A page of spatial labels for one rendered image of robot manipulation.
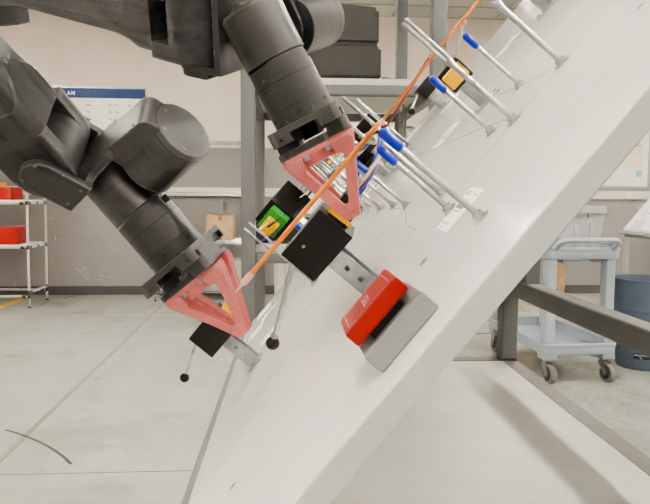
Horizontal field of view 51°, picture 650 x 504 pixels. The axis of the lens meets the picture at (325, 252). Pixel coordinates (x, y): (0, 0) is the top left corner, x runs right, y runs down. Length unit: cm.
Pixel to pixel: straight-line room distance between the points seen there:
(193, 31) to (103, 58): 788
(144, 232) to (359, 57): 117
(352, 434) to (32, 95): 38
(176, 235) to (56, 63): 804
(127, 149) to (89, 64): 794
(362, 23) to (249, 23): 117
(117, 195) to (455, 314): 36
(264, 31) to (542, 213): 30
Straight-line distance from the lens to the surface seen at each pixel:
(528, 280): 149
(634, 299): 508
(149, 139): 60
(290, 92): 60
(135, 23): 70
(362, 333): 44
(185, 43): 65
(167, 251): 64
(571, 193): 42
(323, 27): 66
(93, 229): 843
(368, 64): 174
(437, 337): 41
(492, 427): 119
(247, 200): 162
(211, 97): 826
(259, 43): 60
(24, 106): 60
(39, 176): 63
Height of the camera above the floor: 118
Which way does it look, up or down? 5 degrees down
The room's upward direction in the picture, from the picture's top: straight up
